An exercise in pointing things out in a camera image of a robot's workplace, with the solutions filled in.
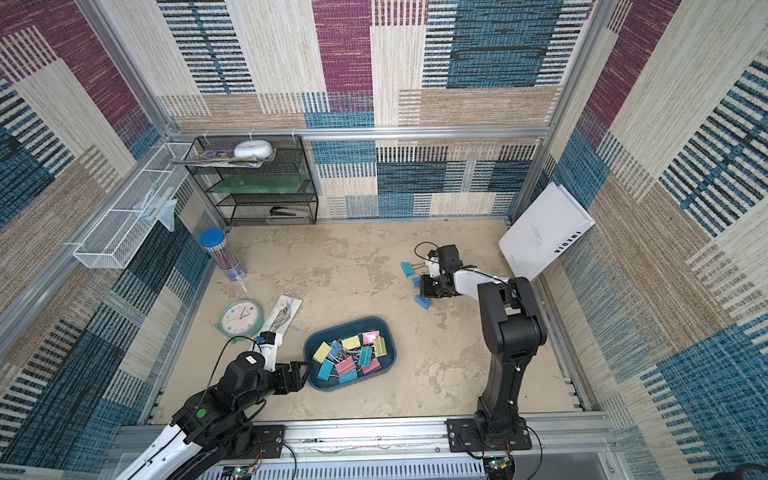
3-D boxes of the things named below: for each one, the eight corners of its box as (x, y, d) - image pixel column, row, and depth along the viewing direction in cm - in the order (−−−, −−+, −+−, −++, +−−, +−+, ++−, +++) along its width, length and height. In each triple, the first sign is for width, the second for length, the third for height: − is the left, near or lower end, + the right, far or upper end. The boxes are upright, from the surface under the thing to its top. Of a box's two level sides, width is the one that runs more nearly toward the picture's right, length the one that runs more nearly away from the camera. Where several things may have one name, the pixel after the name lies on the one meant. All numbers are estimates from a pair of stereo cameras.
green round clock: (217, 337, 93) (213, 333, 90) (230, 304, 100) (226, 299, 98) (259, 337, 93) (255, 332, 90) (268, 304, 100) (265, 299, 98)
